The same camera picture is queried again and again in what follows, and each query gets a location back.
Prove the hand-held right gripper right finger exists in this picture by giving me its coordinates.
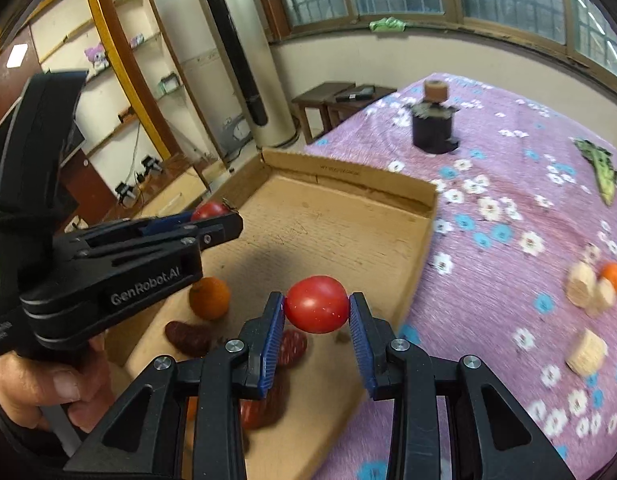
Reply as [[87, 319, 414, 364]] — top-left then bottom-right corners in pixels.
[[347, 291, 579, 480]]

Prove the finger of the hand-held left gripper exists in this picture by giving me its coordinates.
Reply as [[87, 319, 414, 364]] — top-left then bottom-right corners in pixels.
[[138, 211, 195, 237], [52, 212, 244, 267]]

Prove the purple floral blanket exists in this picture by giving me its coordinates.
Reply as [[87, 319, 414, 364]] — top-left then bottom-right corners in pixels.
[[306, 72, 617, 480]]

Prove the person's left hand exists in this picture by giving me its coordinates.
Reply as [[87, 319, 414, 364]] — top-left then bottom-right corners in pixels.
[[0, 332, 116, 433]]

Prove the green leafy vegetable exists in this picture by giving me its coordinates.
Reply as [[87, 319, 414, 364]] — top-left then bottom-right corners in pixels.
[[573, 137, 617, 207]]

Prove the purple plush toy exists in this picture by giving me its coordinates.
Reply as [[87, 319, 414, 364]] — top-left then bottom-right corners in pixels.
[[86, 45, 112, 71]]

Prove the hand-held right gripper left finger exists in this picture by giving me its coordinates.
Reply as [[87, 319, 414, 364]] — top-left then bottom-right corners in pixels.
[[63, 291, 288, 480]]

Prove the black cylinder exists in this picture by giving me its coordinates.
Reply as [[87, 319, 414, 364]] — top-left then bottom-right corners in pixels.
[[411, 101, 460, 153]]

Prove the cardboard box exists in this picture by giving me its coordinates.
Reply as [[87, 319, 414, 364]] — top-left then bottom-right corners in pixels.
[[106, 147, 439, 480]]

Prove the green cloth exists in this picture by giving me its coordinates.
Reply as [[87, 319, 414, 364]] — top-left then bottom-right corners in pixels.
[[369, 17, 407, 33]]

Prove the small cork cylinder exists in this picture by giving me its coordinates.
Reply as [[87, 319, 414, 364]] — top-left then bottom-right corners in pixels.
[[423, 79, 448, 103]]

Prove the beige tower air conditioner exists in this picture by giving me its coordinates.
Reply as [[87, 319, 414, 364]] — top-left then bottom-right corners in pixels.
[[188, 0, 299, 150]]

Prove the black remote control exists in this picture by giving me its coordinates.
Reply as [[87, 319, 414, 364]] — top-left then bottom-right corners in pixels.
[[335, 86, 376, 102]]

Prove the wooden wall shelf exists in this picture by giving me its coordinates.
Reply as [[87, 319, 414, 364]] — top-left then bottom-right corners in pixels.
[[28, 0, 224, 196]]

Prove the dark wooden stool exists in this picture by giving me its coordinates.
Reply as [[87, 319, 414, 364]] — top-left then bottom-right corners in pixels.
[[326, 85, 398, 126], [292, 81, 357, 143]]

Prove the red tomato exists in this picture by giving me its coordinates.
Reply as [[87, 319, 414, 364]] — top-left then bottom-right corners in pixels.
[[238, 385, 289, 431], [191, 201, 234, 223], [284, 275, 350, 335]]

